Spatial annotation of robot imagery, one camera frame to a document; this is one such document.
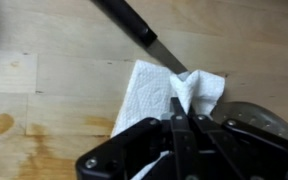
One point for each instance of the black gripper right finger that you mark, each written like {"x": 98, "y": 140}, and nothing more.
{"x": 244, "y": 150}

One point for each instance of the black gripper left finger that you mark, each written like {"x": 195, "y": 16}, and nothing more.
{"x": 144, "y": 146}

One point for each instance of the white paper tissue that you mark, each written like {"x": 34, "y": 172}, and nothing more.
{"x": 147, "y": 93}

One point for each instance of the brown liquid spill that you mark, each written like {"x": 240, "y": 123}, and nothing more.
{"x": 40, "y": 163}

